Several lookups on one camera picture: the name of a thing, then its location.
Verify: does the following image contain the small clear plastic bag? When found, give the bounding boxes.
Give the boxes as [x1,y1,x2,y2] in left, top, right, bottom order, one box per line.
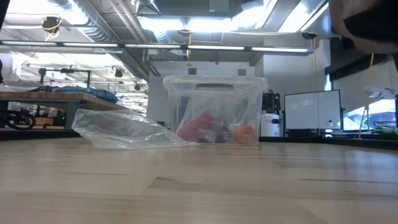
[178,90,261,146]

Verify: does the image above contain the black ceiling cable reel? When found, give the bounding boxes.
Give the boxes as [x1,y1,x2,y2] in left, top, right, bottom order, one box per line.
[41,16,63,41]

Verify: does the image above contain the orange bandage roll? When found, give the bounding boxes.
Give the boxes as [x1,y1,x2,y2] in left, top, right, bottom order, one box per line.
[231,124,258,146]

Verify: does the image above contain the black camera rig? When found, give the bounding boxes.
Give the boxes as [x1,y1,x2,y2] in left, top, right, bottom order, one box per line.
[38,67,93,88]

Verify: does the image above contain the wooden workbench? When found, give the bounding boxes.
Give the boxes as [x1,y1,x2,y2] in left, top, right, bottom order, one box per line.
[0,91,125,131]

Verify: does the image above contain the teal cloth bundle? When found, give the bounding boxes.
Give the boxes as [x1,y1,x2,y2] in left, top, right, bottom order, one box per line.
[53,85,119,104]

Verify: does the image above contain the long ceiling strip light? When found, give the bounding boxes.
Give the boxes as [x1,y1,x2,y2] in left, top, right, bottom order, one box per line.
[0,40,312,54]

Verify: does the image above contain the white board with black frame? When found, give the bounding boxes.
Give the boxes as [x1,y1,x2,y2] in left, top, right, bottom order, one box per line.
[284,89,343,131]

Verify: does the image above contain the clear plastic storage bin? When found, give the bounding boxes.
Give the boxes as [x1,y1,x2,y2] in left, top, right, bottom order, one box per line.
[162,75,269,146]

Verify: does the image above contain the tan elastic bandage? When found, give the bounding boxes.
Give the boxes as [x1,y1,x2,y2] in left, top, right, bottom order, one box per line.
[328,0,398,55]

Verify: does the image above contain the large crumpled clear plastic bag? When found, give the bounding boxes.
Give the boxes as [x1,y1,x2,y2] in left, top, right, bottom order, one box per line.
[71,108,200,149]

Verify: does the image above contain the white canister with black top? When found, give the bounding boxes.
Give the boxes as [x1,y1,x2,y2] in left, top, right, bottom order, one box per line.
[260,89,282,138]

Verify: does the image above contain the yellow hanging cable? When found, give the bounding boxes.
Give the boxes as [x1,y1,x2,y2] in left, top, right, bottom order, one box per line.
[359,52,376,139]

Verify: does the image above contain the computer monitor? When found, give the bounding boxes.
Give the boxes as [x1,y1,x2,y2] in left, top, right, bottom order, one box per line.
[341,98,398,132]

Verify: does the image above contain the dark packaged bandage roll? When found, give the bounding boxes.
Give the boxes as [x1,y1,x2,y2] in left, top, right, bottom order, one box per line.
[217,130,233,144]

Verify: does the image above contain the black coiled cable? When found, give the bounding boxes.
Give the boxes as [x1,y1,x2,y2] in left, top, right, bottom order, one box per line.
[0,109,35,131]

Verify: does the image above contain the green object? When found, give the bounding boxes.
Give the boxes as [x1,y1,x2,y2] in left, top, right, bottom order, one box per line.
[373,126,398,136]

